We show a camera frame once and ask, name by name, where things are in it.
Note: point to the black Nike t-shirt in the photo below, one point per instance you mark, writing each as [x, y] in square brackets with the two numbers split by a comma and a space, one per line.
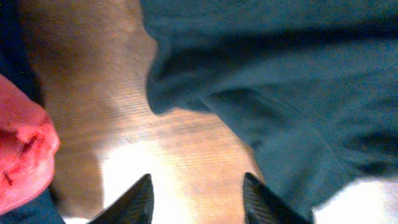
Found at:
[310, 85]

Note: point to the red printed t-shirt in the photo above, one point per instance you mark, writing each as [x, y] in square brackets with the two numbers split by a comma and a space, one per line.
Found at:
[29, 142]

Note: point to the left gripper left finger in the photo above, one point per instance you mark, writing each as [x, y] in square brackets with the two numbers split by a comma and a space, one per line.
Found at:
[135, 206]

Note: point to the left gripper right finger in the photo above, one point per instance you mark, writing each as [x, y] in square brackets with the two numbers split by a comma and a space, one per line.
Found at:
[262, 206]

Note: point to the navy blue folded garment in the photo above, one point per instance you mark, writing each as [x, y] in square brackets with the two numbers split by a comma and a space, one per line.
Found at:
[16, 68]

